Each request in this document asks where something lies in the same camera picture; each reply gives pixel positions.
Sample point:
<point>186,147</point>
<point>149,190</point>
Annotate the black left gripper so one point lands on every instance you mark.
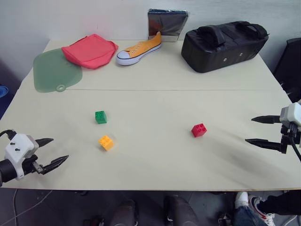
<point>30,166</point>

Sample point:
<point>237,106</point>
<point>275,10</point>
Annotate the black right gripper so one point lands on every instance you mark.
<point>288,137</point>

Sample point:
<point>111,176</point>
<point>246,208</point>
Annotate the yellow toy brick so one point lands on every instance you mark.
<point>106,142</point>

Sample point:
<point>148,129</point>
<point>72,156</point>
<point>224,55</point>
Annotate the green toy brick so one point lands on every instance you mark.
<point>101,117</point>

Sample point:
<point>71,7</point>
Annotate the red toy brick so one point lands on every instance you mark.
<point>199,130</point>

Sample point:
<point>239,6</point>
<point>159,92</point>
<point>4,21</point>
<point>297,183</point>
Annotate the plain white sneaker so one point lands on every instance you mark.
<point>242,199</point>

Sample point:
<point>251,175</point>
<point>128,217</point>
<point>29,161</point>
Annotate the black trouser leg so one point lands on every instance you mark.
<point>282,203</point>

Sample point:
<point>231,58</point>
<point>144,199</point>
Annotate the blue rolled object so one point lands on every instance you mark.
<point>3,92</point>

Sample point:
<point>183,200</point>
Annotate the green silicone mat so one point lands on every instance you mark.
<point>54,73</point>

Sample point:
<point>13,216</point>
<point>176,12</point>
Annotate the white sneaker with red stripes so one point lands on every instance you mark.
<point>263,212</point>

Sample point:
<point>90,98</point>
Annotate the blue jeans leg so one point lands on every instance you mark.
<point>247,217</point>

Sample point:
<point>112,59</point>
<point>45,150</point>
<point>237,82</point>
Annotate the black padded carry bag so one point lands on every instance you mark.
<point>221,49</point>

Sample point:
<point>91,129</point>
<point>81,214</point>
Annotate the dark rounded shape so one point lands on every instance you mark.
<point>123,214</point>
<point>181,212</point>

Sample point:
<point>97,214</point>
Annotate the red fabric pouch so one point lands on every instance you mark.
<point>89,51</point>

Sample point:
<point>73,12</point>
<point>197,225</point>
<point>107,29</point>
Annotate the orange canvas sneaker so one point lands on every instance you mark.
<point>136,53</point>

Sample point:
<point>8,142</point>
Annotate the silver foil bag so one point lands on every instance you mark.
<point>164,23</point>

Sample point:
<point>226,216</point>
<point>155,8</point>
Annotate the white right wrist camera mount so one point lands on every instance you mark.
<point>291,113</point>

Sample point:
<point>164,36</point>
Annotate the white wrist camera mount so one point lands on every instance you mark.
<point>18,147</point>
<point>291,113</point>

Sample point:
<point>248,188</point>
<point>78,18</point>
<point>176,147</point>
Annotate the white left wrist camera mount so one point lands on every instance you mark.
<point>18,147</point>

